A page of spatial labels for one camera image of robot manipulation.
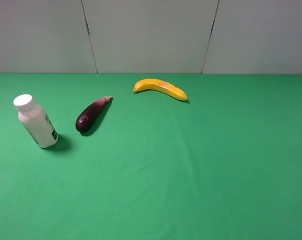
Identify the white milk bottle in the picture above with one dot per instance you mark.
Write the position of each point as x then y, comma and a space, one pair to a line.
36, 121

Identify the yellow banana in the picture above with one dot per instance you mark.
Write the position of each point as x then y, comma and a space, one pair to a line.
160, 86

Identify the green table cloth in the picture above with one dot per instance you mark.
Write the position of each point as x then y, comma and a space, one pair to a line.
225, 165

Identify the purple eggplant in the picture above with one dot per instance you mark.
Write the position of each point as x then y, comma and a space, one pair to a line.
92, 115

